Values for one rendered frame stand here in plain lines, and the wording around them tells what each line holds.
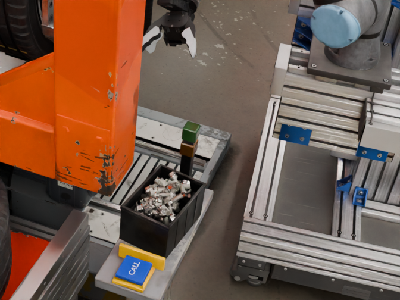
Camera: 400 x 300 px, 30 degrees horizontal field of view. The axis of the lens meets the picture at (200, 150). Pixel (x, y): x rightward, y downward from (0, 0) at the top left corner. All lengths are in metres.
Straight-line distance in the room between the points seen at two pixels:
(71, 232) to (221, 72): 1.59
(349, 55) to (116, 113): 0.64
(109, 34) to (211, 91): 1.67
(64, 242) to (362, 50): 0.93
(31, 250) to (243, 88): 1.51
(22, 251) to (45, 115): 0.44
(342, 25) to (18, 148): 0.87
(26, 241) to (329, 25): 1.03
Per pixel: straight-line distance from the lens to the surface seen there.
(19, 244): 2.17
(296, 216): 2.44
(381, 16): 1.99
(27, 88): 1.88
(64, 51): 1.74
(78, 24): 1.68
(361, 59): 2.02
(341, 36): 1.84
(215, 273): 2.49
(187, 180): 1.96
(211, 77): 3.38
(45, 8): 2.12
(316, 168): 2.65
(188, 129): 1.96
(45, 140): 1.92
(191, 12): 2.05
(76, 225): 2.05
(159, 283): 1.84
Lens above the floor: 1.84
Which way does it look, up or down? 39 degrees down
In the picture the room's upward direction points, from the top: 8 degrees clockwise
